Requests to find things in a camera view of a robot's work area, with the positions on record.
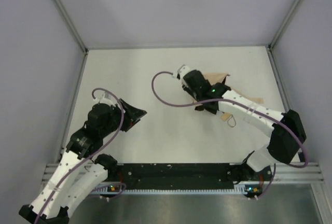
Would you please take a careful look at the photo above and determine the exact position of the beige and black folding umbrella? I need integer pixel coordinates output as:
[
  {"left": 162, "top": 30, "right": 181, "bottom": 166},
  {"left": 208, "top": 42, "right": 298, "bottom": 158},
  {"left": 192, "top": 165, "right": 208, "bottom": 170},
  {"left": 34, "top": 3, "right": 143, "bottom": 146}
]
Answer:
[{"left": 181, "top": 71, "right": 265, "bottom": 128}]

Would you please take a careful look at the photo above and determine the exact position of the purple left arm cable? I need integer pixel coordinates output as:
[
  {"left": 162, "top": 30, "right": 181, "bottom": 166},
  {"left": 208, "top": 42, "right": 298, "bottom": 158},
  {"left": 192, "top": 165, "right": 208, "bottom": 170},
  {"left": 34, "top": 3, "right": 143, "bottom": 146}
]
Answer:
[{"left": 33, "top": 88, "right": 127, "bottom": 224}]

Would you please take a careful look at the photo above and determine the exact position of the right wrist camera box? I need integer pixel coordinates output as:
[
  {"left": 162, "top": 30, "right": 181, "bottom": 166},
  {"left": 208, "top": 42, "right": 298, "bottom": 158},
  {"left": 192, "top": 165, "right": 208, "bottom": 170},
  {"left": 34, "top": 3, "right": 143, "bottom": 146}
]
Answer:
[{"left": 172, "top": 64, "right": 192, "bottom": 80}]

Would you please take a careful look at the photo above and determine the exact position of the aluminium frame post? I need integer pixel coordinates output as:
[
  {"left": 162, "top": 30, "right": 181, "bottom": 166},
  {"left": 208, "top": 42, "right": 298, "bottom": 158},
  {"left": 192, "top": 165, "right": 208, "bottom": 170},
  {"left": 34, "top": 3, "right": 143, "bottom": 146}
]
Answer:
[
  {"left": 52, "top": 0, "right": 88, "bottom": 54},
  {"left": 268, "top": 0, "right": 304, "bottom": 52}
]

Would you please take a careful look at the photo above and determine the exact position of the aluminium frame post left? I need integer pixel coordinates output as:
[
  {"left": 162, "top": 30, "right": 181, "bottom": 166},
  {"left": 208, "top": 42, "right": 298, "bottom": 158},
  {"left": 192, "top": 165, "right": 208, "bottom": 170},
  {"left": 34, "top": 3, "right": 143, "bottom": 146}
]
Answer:
[{"left": 52, "top": 0, "right": 88, "bottom": 54}]

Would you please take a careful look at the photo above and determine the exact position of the aluminium frame post right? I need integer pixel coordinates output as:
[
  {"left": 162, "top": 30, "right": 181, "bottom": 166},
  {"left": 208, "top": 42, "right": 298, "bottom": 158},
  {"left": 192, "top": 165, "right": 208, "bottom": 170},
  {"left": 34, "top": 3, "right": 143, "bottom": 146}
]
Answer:
[{"left": 268, "top": 0, "right": 304, "bottom": 52}]

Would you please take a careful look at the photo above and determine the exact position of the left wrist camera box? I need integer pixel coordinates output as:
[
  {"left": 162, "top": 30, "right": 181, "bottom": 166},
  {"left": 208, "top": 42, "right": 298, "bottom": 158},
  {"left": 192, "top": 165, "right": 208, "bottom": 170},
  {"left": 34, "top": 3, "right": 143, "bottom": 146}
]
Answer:
[{"left": 93, "top": 92, "right": 116, "bottom": 106}]

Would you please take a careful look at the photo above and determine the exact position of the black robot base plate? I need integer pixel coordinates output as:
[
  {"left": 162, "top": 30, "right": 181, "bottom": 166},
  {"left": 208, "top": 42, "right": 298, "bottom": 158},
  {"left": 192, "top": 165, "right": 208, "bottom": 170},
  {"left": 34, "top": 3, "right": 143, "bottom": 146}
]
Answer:
[{"left": 106, "top": 163, "right": 272, "bottom": 190}]

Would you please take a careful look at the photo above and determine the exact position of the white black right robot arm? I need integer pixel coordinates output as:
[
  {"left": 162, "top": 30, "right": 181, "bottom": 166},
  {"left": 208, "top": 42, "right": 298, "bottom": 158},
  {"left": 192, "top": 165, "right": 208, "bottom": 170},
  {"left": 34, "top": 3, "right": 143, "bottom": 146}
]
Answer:
[{"left": 176, "top": 66, "right": 306, "bottom": 172}]

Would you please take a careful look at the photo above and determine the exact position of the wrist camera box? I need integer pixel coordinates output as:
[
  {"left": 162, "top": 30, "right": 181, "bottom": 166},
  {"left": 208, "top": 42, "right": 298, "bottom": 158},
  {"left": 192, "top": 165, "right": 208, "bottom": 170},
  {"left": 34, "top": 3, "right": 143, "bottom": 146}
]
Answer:
[
  {"left": 93, "top": 92, "right": 116, "bottom": 106},
  {"left": 172, "top": 64, "right": 192, "bottom": 80}
]

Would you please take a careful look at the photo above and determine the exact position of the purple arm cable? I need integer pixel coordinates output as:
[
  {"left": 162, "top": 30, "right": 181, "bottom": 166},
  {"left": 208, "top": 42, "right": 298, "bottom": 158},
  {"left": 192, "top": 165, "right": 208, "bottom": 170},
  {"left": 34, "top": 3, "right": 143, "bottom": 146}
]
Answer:
[
  {"left": 151, "top": 71, "right": 311, "bottom": 201},
  {"left": 33, "top": 88, "right": 127, "bottom": 224}
]

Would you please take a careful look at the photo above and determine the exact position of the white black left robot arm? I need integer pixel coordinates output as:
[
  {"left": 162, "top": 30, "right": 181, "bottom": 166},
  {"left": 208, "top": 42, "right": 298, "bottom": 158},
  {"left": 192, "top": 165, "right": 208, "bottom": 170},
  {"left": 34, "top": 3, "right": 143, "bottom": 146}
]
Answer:
[{"left": 19, "top": 97, "right": 147, "bottom": 223}]

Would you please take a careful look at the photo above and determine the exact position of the aluminium frame rail front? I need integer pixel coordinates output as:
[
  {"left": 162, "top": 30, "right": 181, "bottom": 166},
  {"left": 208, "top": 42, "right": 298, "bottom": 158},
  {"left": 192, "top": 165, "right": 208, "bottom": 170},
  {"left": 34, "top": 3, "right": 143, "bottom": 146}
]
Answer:
[{"left": 41, "top": 161, "right": 326, "bottom": 196}]

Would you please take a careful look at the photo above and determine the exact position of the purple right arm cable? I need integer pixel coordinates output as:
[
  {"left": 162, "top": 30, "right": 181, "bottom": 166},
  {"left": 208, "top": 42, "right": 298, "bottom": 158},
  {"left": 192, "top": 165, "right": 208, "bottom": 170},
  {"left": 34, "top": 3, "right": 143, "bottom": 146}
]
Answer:
[{"left": 151, "top": 71, "right": 311, "bottom": 201}]

